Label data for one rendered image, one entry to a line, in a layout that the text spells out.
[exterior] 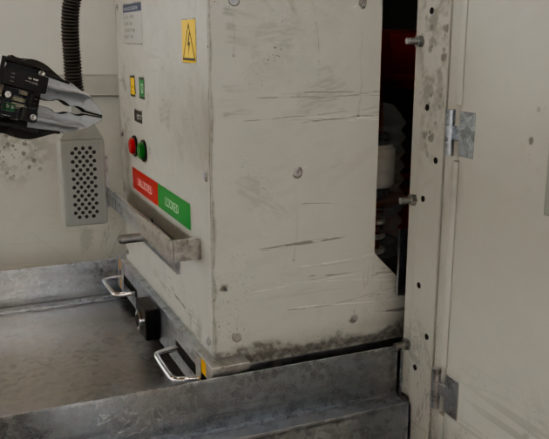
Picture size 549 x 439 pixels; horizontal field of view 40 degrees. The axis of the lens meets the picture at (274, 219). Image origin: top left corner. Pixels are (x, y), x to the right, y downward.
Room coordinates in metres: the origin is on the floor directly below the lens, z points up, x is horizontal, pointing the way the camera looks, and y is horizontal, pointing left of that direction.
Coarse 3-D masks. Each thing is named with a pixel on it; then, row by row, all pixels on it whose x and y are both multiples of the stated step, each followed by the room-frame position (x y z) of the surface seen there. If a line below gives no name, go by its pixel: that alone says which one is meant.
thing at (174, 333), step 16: (128, 272) 1.25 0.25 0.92; (128, 288) 1.25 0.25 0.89; (144, 288) 1.15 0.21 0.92; (160, 304) 1.07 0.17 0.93; (160, 320) 1.06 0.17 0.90; (176, 320) 1.00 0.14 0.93; (160, 336) 1.06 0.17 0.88; (176, 336) 0.98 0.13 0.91; (192, 336) 0.94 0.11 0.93; (176, 352) 0.98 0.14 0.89; (192, 352) 0.92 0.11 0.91; (208, 352) 0.89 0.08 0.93; (192, 368) 0.92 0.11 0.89; (208, 368) 0.85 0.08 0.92; (224, 368) 0.85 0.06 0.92; (240, 368) 0.86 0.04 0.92
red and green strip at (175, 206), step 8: (136, 176) 1.22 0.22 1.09; (144, 176) 1.17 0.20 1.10; (136, 184) 1.22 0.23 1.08; (144, 184) 1.17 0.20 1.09; (152, 184) 1.12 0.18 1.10; (144, 192) 1.17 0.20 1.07; (152, 192) 1.12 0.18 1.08; (160, 192) 1.08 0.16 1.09; (168, 192) 1.04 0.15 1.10; (152, 200) 1.12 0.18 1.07; (160, 200) 1.08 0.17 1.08; (168, 200) 1.04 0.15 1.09; (176, 200) 1.01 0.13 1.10; (184, 200) 0.97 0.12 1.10; (168, 208) 1.04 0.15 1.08; (176, 208) 1.01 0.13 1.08; (184, 208) 0.97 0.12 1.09; (176, 216) 1.01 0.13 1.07; (184, 216) 0.97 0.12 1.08; (184, 224) 0.97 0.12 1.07
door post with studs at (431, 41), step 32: (448, 0) 0.87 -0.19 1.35; (416, 64) 0.93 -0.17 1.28; (416, 96) 0.93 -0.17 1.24; (416, 128) 0.93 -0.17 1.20; (416, 160) 0.93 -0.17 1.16; (416, 192) 0.92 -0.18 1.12; (416, 224) 0.92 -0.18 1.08; (416, 256) 0.91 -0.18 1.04; (416, 288) 0.91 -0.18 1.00; (416, 320) 0.90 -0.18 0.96; (416, 352) 0.90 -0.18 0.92; (416, 384) 0.90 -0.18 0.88; (416, 416) 0.90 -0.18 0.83
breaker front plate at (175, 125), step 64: (128, 0) 1.23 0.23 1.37; (192, 0) 0.93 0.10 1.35; (128, 64) 1.24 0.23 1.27; (192, 64) 0.93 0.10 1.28; (128, 128) 1.26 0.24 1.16; (192, 128) 0.94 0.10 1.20; (128, 192) 1.28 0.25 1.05; (192, 192) 0.94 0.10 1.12; (128, 256) 1.30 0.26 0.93; (192, 320) 0.95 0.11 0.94
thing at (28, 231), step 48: (0, 0) 1.51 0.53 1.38; (48, 0) 1.52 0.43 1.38; (96, 0) 1.52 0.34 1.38; (0, 48) 1.51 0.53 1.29; (48, 48) 1.52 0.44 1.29; (96, 48) 1.52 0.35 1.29; (96, 96) 1.52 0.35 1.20; (0, 144) 1.51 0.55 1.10; (48, 144) 1.52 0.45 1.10; (0, 192) 1.51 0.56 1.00; (48, 192) 1.52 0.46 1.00; (0, 240) 1.51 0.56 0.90; (48, 240) 1.52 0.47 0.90; (96, 240) 1.52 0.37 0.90
